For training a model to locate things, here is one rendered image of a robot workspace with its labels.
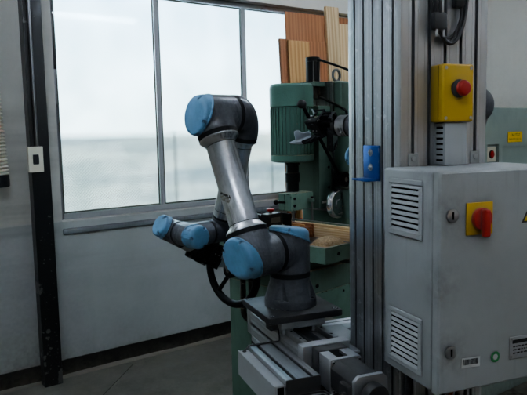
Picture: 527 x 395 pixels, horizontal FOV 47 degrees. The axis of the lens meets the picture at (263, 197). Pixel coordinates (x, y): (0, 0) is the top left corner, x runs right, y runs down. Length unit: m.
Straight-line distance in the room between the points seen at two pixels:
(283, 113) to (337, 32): 2.05
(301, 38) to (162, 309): 1.99
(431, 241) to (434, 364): 0.26
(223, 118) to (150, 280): 2.13
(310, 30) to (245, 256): 2.85
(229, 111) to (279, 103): 0.69
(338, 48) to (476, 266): 3.17
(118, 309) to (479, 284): 2.62
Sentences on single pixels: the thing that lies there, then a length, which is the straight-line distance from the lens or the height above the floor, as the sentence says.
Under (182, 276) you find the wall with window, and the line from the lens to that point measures 3.81.
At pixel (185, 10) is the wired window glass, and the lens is 3.91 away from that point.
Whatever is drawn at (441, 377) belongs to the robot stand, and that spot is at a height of 0.80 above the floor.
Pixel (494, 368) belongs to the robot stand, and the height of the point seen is 0.80.
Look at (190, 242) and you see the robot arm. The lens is 1.86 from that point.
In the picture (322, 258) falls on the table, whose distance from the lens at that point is 2.21.
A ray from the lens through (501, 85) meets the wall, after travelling 4.64.
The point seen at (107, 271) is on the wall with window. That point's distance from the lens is 3.60.
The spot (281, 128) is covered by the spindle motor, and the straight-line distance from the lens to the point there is 2.41.
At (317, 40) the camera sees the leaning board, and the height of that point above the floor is 1.93.
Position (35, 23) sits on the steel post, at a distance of 3.38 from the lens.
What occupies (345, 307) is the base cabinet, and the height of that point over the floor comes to 0.62.
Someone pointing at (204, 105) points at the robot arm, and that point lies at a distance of 1.70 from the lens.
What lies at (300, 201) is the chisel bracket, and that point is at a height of 1.03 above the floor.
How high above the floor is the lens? 1.32
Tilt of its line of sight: 6 degrees down
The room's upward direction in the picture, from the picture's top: 1 degrees counter-clockwise
